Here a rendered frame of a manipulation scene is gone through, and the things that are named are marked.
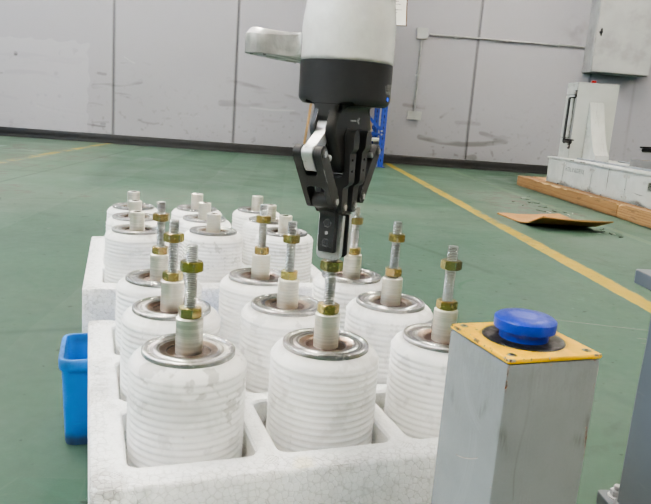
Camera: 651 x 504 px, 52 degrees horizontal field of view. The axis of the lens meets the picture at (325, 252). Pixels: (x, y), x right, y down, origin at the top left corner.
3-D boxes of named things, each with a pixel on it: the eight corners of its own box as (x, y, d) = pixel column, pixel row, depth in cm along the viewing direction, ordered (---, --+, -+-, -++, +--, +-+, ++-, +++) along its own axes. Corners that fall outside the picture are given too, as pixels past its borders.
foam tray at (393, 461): (366, 427, 99) (377, 310, 96) (525, 614, 63) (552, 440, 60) (87, 453, 86) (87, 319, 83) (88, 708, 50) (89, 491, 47)
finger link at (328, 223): (327, 190, 56) (322, 249, 57) (311, 191, 53) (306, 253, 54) (343, 192, 56) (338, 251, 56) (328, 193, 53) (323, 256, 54)
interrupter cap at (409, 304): (406, 296, 79) (407, 290, 78) (436, 315, 72) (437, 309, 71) (346, 297, 76) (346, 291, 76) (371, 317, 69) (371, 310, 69)
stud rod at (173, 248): (164, 295, 66) (166, 219, 64) (173, 293, 66) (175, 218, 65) (170, 297, 65) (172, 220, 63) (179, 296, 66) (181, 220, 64)
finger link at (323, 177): (294, 139, 51) (314, 192, 55) (285, 156, 50) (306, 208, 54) (327, 142, 50) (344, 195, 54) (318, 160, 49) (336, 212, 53)
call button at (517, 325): (529, 333, 47) (533, 305, 47) (566, 353, 43) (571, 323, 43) (479, 336, 46) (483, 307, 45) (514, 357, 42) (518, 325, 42)
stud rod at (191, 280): (190, 332, 55) (193, 243, 54) (198, 335, 55) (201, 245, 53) (180, 334, 55) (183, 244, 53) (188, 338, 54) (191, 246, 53)
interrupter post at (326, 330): (344, 349, 59) (347, 313, 58) (326, 355, 57) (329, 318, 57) (324, 341, 61) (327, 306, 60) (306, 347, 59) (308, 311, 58)
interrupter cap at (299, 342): (385, 351, 59) (386, 343, 59) (328, 371, 54) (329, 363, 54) (322, 329, 64) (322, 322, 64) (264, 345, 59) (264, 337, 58)
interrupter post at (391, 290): (395, 302, 75) (398, 274, 75) (404, 309, 73) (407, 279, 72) (375, 303, 75) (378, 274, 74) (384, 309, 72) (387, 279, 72)
